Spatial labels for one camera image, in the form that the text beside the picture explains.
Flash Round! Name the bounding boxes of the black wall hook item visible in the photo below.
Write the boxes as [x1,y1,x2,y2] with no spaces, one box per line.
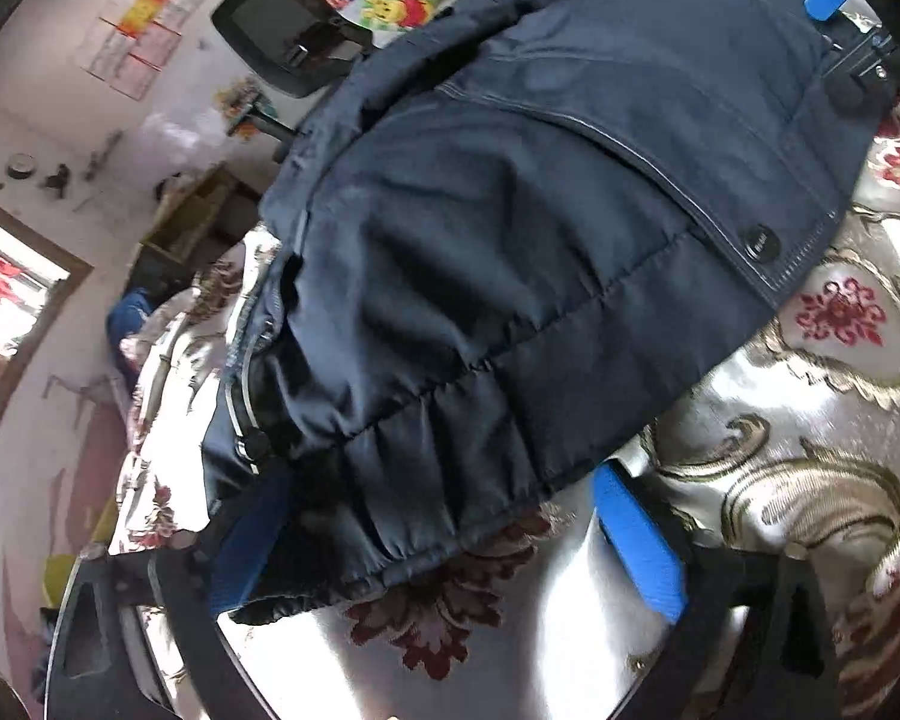
[41,163,73,200]

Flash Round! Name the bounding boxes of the black mesh office chair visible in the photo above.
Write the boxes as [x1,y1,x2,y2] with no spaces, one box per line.
[211,0,375,163]

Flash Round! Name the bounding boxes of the colourful poster behind chair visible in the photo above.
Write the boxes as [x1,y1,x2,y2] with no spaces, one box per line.
[214,76,278,140]

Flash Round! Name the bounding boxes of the window with wooden frame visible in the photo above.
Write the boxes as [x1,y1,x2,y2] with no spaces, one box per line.
[0,206,92,424]

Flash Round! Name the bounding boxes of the navy blue padded jacket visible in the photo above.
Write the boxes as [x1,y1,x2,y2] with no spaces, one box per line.
[203,0,884,624]

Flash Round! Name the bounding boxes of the Winnie the Pooh poster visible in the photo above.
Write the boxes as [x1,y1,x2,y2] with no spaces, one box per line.
[361,0,445,32]

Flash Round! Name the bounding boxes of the certificates on wall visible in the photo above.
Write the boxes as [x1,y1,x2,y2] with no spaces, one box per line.
[74,0,206,103]

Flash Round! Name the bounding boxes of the wooden desk with shelf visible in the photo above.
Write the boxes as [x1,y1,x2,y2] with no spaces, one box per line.
[125,164,261,296]

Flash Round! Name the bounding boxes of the blue suitcase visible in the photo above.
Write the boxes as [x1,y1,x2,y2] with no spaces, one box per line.
[105,288,155,394]

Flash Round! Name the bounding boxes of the round wall clock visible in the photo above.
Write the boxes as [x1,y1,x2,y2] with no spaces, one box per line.
[4,153,38,181]

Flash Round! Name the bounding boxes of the yellow green plastic item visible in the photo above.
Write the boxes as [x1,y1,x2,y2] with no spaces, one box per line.
[41,499,118,610]

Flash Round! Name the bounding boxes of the floral white red bedspread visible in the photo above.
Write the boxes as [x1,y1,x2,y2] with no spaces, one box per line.
[108,0,900,720]

